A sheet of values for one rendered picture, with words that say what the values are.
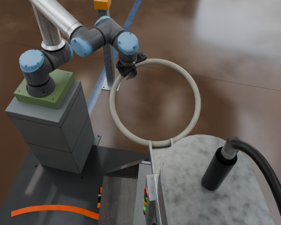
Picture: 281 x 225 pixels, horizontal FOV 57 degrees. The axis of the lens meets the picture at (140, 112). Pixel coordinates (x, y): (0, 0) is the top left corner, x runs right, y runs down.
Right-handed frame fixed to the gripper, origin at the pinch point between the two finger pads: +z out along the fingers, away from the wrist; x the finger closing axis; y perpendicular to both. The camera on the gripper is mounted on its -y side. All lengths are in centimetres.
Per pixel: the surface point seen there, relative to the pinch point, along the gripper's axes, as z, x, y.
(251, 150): -98, 54, 18
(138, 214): 8, 66, 41
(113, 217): 21, 60, 54
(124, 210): 16, 61, 46
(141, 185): 15, 55, 31
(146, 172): 18, 51, 24
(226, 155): -93, 53, 19
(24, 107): 39, -33, 65
